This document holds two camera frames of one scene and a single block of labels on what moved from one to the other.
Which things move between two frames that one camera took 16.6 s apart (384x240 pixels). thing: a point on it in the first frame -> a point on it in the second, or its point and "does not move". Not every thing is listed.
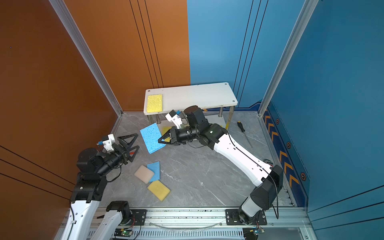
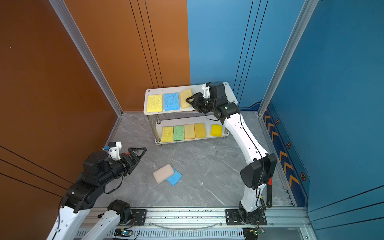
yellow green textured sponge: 165,129 does not move
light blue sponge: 155,167 -> 175,178
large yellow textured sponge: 154,103 does not move
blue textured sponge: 151,135 -> 171,101
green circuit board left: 123,232 does not move
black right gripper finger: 171,133 -> 196,98
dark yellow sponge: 159,189 -> 184,95
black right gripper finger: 175,143 -> 201,108
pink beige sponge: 144,174 -> 163,173
